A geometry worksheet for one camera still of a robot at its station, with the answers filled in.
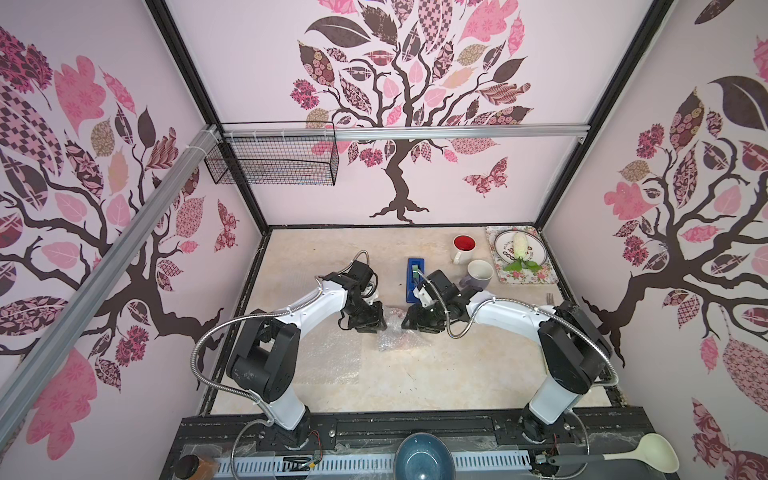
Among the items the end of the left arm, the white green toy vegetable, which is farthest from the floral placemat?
the end of the left arm

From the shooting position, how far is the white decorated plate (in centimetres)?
110

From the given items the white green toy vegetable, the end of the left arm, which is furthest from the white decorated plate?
the end of the left arm
